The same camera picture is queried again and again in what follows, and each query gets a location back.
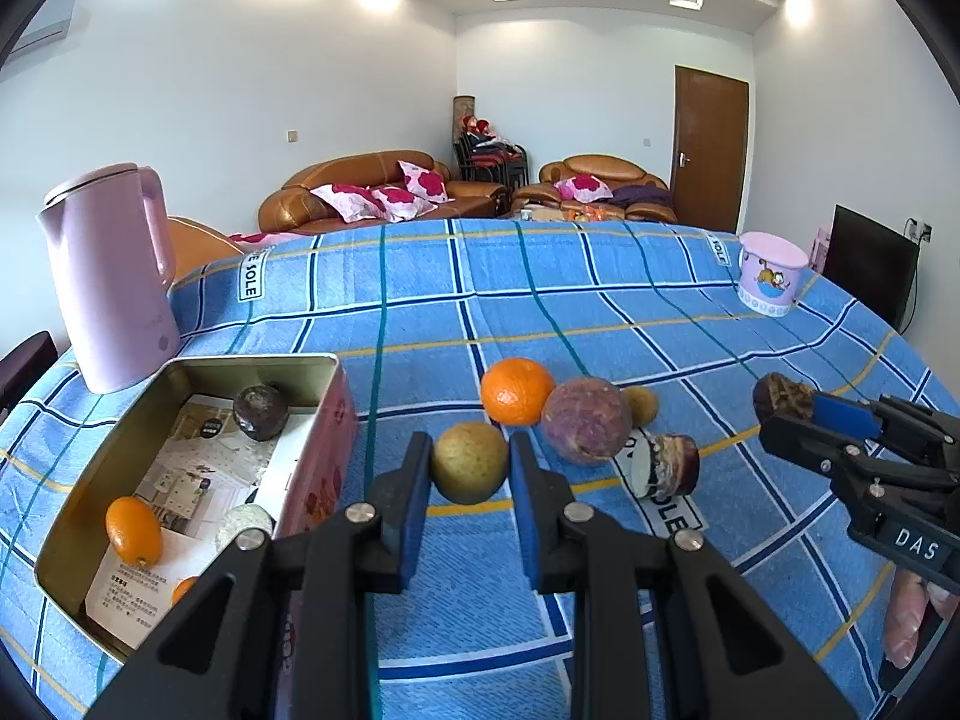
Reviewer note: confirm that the pale tan round fruit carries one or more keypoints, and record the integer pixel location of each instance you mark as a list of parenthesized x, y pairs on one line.
[(244, 529)]

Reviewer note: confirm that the person's right hand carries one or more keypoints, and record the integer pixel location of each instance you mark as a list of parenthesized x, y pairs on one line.
[(907, 615)]

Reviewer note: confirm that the stack of dark chairs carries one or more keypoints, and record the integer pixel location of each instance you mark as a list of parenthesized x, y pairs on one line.
[(487, 161)]

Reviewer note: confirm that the floral pink white pillow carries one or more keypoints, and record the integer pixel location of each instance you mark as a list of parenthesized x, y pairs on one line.
[(581, 186), (424, 181), (397, 199), (345, 199)]

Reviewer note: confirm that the dark wrinkled round fruit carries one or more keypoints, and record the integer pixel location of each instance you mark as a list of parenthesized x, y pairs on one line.
[(260, 411)]

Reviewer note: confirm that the tall patterned cylinder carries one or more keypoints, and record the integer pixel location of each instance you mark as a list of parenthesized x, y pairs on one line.
[(463, 116)]

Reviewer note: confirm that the brown fruit with tan top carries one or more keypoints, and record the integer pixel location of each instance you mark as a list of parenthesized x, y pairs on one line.
[(784, 397)]

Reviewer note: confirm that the pink electric kettle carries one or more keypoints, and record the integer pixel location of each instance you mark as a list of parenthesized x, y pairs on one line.
[(112, 277)]

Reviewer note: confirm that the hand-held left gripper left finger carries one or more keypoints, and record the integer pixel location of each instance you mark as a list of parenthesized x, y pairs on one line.
[(416, 510)]

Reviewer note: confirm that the pink cartoon cup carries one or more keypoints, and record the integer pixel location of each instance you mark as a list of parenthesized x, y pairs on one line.
[(772, 270)]

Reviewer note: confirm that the purple cloth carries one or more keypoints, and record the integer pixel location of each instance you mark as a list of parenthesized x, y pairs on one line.
[(637, 195)]

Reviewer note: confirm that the blue plaid blanket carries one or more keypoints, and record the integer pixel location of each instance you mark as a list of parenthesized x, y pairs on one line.
[(525, 300)]

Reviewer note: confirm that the brown leather armchair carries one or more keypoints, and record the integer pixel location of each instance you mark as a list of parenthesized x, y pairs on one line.
[(600, 165)]

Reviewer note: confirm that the brown wooden door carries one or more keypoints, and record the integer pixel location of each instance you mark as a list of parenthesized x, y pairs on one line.
[(709, 150)]

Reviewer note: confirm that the pink metal tin box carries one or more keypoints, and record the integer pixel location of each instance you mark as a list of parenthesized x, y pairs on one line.
[(330, 450)]

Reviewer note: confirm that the small yellow-green round fruit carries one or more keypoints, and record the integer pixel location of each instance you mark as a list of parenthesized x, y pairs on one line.
[(469, 465), (641, 405)]

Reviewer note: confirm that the orange leather chair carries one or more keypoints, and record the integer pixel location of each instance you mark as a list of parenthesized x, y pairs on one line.
[(199, 240)]

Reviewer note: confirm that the dark purple stool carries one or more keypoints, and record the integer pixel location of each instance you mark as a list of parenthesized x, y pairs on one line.
[(26, 375)]

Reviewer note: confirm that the colourful snack pile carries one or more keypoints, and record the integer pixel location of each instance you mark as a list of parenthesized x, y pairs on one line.
[(577, 214)]

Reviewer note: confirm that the orange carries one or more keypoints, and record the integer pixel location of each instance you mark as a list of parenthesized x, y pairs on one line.
[(516, 401), (133, 532), (184, 591)]

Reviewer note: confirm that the white air conditioner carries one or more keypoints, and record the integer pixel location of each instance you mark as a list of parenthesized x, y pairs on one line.
[(45, 26)]

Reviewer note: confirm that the red plush toy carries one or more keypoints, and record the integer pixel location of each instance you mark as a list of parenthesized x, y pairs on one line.
[(476, 124)]

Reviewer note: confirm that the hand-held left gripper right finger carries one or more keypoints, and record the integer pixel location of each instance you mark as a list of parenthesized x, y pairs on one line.
[(525, 517)]

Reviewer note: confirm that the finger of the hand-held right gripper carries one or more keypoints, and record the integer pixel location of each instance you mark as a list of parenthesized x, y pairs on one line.
[(844, 412), (802, 439)]

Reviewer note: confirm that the brown leather sofa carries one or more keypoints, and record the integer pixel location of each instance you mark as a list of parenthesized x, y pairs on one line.
[(337, 169)]

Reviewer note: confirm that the small dark red jar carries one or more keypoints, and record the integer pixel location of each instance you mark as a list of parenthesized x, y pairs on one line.
[(664, 465)]

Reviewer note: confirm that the large purple passion fruit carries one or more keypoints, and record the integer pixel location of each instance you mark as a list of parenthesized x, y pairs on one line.
[(586, 424)]

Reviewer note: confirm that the black television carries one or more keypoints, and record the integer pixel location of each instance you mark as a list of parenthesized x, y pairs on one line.
[(870, 262)]

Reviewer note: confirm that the printed paper leaflet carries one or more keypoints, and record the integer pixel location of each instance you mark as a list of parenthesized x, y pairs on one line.
[(195, 465)]

